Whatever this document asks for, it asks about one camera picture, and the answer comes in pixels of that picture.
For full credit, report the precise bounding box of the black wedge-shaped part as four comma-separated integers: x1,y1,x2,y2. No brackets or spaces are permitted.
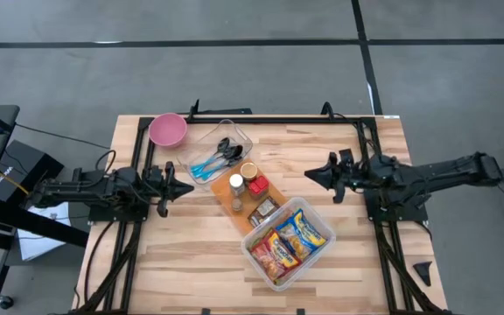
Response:
412,261,434,288

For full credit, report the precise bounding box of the tall clear plastic bin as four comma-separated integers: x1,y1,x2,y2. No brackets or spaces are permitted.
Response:
240,196,337,292

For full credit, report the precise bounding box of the red roast beef ramen packet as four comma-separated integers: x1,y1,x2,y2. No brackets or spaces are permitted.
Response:
249,230,301,282

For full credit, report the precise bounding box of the container with red square lid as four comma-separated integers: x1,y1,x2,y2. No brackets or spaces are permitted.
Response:
248,175,270,196

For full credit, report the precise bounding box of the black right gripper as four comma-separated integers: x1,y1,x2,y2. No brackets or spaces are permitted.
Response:
304,148,365,205

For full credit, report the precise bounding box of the white and green box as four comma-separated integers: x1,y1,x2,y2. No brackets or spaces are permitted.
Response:
228,173,246,198

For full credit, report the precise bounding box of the low clear plastic bin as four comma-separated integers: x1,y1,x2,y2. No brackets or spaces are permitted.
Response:
176,118,254,185

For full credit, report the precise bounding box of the black box with white logo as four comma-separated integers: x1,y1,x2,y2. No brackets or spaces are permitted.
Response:
0,139,66,205

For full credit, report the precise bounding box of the pink bowl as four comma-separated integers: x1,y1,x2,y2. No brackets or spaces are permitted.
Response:
148,112,188,148

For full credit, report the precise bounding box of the yellow cable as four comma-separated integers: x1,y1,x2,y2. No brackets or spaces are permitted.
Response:
0,170,32,196

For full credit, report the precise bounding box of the black cable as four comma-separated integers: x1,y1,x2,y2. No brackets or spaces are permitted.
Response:
14,123,112,151
73,220,117,310

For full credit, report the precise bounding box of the black table frame rail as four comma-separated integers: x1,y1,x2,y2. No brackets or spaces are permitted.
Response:
66,114,451,315

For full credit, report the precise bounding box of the blue soy sauce ramen packet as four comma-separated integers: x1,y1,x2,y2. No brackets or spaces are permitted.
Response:
275,207,327,262

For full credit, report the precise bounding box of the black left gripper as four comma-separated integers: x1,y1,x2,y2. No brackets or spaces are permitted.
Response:
143,160,195,219

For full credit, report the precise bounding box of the glass jar with cork lid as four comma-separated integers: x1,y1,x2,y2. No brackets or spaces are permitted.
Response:
240,161,259,182

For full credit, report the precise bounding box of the white paper sheet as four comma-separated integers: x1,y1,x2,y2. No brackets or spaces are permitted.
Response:
17,201,73,263

